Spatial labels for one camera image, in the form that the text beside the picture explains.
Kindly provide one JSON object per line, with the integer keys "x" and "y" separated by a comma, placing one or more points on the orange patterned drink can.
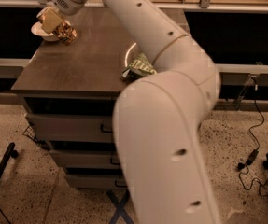
{"x": 65, "y": 32}

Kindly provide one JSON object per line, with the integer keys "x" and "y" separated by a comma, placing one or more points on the green kettle chips bag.
{"x": 138, "y": 67}

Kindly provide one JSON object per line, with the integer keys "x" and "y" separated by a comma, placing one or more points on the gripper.
{"x": 60, "y": 2}

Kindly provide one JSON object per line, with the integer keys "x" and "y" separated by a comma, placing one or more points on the white paper bowl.
{"x": 37, "y": 30}

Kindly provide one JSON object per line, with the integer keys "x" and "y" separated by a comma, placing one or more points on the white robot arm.
{"x": 156, "y": 118}

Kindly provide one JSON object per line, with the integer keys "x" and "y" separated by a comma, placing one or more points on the blue tape cross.
{"x": 120, "y": 207}

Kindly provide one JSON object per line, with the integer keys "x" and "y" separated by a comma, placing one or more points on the black wire basket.
{"x": 30, "y": 133}

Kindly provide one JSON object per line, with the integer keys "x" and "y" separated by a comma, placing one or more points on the grey drawer cabinet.
{"x": 70, "y": 92}

